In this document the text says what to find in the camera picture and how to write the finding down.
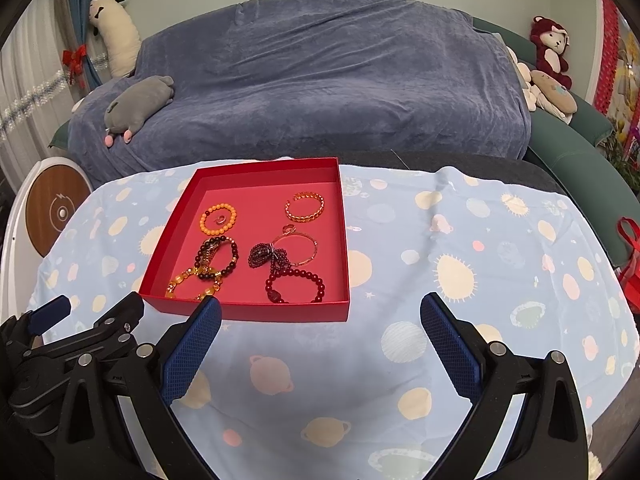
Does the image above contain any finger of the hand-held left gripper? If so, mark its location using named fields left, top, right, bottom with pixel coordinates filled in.
left=0, top=296, right=72, bottom=356
left=75, top=291, right=146, bottom=357

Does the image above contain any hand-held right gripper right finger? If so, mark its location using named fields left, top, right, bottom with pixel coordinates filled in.
left=419, top=292, right=592, bottom=480

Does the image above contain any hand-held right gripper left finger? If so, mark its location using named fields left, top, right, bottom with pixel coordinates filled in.
left=54, top=296, right=223, bottom=480

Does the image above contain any yellow amber bracelet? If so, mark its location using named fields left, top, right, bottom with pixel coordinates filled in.
left=166, top=269, right=223, bottom=303

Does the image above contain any dark brown bead bracelet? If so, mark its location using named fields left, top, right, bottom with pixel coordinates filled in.
left=195, top=235, right=240, bottom=281

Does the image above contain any dark red bead bracelet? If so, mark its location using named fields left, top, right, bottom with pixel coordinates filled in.
left=265, top=267, right=328, bottom=305

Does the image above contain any dark purple bead cluster bracelet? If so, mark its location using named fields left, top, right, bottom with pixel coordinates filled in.
left=248, top=241, right=296, bottom=273

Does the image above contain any thin gold bangle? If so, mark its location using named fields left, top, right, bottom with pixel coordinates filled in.
left=272, top=232, right=321, bottom=267

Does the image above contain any red cardboard box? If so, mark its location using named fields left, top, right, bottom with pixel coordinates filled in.
left=138, top=156, right=351, bottom=322

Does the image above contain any round white wooden stool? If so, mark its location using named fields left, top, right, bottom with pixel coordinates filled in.
left=0, top=156, right=93, bottom=321

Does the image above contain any planet print light blue cloth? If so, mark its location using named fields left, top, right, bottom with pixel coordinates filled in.
left=25, top=157, right=640, bottom=480

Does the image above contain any red gift bag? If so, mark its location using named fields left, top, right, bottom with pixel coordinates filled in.
left=616, top=217, right=640, bottom=313

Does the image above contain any grey plush animal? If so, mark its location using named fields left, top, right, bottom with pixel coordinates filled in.
left=102, top=75, right=176, bottom=147

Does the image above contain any silver bead curtain garland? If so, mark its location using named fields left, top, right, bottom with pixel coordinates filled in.
left=0, top=52, right=108, bottom=136

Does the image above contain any green sofa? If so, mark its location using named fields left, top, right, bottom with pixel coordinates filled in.
left=472, top=16, right=631, bottom=266

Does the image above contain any white sheer curtain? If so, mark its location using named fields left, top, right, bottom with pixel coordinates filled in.
left=0, top=0, right=93, bottom=191

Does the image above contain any red ribbon bow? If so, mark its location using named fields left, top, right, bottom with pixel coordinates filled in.
left=62, top=45, right=88, bottom=86

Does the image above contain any white plush toy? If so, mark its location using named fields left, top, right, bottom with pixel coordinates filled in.
left=506, top=46, right=573, bottom=123

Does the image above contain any round cookie plush cushion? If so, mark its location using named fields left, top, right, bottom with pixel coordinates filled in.
left=529, top=69, right=578, bottom=116

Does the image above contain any white plush alpaca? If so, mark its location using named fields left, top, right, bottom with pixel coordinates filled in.
left=89, top=0, right=143, bottom=79

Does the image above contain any blue grey sofa blanket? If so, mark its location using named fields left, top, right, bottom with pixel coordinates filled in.
left=67, top=0, right=532, bottom=188

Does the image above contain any blue curtain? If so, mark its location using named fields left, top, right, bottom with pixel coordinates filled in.
left=65, top=0, right=108, bottom=93

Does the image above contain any red plush monkey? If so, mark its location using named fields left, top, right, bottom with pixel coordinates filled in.
left=530, top=15, right=573, bottom=90

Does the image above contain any red hanging decoration strip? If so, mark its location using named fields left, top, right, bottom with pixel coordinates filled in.
left=597, top=0, right=621, bottom=111

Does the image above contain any orange bead bracelet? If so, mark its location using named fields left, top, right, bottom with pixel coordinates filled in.
left=199, top=203, right=238, bottom=236

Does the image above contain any gold chain cuff bracelet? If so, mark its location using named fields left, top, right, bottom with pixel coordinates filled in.
left=284, top=191, right=326, bottom=224

